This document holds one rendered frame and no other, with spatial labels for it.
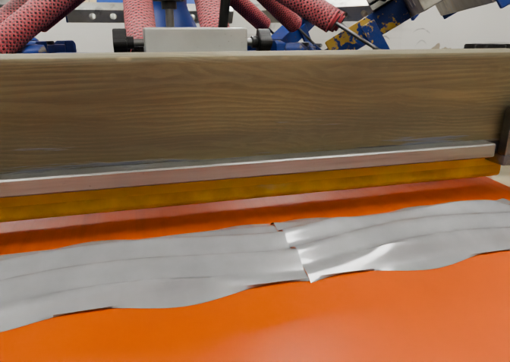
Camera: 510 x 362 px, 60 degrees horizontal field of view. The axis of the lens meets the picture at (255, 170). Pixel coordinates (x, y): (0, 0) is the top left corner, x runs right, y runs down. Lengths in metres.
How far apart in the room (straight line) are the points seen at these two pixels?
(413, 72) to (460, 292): 0.15
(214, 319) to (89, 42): 4.27
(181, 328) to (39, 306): 0.06
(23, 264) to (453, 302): 0.21
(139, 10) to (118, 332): 0.64
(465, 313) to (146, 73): 0.20
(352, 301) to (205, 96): 0.14
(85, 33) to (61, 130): 4.16
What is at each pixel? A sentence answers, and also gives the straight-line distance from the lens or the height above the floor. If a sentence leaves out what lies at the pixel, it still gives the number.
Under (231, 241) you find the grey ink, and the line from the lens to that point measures 0.25.
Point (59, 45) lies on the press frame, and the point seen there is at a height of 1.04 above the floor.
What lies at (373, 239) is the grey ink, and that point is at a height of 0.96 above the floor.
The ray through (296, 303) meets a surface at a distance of 0.21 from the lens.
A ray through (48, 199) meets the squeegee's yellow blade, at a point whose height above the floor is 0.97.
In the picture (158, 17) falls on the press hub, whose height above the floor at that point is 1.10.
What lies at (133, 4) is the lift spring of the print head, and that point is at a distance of 0.80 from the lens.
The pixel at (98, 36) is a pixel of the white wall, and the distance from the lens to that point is 4.42.
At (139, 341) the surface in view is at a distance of 0.19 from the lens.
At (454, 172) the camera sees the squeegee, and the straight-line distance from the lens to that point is 0.38.
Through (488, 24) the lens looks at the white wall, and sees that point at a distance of 3.14.
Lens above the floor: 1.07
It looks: 18 degrees down
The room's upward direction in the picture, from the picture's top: straight up
